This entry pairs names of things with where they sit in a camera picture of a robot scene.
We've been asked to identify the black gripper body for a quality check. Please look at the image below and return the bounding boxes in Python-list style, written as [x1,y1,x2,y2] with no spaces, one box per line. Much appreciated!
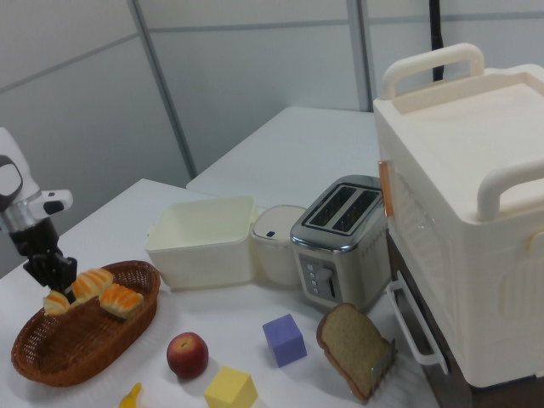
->
[8,222,64,271]

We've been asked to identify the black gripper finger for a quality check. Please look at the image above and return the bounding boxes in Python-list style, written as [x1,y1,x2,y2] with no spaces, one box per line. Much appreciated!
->
[52,256,79,295]
[22,254,57,288]

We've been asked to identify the long striped bread loaf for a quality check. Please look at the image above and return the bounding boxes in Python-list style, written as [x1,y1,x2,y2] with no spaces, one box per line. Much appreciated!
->
[42,268,115,316]

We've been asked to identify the small striped bread roll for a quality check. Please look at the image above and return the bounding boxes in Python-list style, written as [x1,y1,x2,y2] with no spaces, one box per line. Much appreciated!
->
[98,283,145,320]

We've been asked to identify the brown wicker basket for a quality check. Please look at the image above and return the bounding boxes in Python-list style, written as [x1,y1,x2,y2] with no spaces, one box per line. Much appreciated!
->
[10,259,162,388]

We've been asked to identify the brown bread slice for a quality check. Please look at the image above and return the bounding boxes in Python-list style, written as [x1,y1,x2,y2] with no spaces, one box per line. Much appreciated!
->
[316,302,394,403]

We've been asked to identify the white open plastic box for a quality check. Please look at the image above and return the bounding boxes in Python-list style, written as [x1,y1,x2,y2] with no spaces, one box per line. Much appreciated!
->
[144,194,258,292]

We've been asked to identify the yellow banana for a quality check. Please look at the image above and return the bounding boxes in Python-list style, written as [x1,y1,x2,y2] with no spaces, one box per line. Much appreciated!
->
[117,382,144,408]

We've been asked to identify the red apple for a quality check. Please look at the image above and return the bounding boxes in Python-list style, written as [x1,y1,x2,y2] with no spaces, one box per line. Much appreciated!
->
[166,331,210,380]

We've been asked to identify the yellow cube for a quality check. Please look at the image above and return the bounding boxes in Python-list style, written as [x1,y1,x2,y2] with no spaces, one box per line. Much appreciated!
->
[203,365,259,408]

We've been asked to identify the small white lidded bin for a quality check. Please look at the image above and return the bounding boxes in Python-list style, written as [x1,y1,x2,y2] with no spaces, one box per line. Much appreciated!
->
[249,205,307,288]

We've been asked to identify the purple cube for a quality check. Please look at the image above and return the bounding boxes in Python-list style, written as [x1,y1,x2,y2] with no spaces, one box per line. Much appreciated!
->
[262,313,308,369]

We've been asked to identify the silver two-slot toaster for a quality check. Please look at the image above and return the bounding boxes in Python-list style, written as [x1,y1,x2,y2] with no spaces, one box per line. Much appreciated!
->
[290,174,392,314]

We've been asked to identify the black pole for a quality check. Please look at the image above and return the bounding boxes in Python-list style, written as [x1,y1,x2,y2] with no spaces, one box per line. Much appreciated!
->
[427,0,446,82]

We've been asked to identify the brown cabinet with white handle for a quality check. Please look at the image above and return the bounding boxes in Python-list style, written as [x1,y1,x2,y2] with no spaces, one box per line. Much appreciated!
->
[384,231,544,408]

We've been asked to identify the large cream container with handles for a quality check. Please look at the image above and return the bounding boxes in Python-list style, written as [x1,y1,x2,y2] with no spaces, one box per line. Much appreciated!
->
[372,42,544,388]

